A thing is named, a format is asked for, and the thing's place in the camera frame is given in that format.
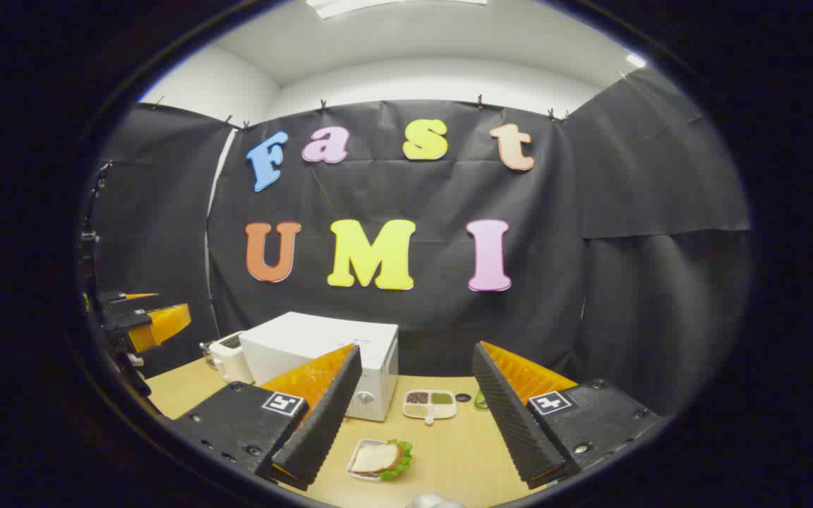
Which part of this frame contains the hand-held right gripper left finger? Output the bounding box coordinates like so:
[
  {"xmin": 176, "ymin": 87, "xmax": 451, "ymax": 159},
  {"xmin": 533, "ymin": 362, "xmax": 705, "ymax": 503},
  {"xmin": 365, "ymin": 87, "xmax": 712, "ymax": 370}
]
[{"xmin": 167, "ymin": 344, "xmax": 363, "ymax": 492}]

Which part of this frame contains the white rectangular food tray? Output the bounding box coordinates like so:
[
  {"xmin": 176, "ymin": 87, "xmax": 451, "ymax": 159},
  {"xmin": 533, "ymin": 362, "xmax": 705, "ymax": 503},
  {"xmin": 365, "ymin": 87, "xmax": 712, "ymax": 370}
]
[{"xmin": 347, "ymin": 439, "xmax": 397, "ymax": 483}]

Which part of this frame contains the white microwave oven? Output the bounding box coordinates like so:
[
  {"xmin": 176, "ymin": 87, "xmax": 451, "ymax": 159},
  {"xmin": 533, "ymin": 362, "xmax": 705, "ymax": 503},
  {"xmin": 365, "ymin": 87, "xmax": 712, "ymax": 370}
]
[{"xmin": 239, "ymin": 311, "xmax": 400, "ymax": 423}]

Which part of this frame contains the white divided plate of grains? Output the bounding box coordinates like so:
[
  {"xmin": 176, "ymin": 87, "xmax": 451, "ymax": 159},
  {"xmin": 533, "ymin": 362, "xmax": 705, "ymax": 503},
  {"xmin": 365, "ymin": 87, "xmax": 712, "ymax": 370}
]
[{"xmin": 402, "ymin": 389, "xmax": 458, "ymax": 425}]

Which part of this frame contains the black backdrop cloth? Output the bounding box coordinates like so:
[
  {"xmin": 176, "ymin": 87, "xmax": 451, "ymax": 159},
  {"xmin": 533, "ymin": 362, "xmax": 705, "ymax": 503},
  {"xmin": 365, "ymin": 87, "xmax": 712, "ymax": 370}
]
[{"xmin": 85, "ymin": 67, "xmax": 753, "ymax": 417}]

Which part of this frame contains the white toaster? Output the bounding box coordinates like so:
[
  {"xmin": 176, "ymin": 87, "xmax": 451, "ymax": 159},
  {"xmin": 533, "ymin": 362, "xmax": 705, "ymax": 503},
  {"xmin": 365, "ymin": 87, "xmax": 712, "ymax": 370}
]
[{"xmin": 207, "ymin": 332, "xmax": 255, "ymax": 385}]

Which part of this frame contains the sandwich with lettuce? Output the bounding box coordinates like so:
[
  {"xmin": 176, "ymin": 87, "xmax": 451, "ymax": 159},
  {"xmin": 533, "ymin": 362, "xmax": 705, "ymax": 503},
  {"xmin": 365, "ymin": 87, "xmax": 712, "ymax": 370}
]
[{"xmin": 350, "ymin": 439, "xmax": 414, "ymax": 482}]

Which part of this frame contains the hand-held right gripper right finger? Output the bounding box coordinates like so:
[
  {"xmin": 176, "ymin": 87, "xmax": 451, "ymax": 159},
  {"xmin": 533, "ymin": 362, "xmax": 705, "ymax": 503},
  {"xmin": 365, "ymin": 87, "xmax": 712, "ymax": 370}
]
[{"xmin": 472, "ymin": 341, "xmax": 665, "ymax": 490}]

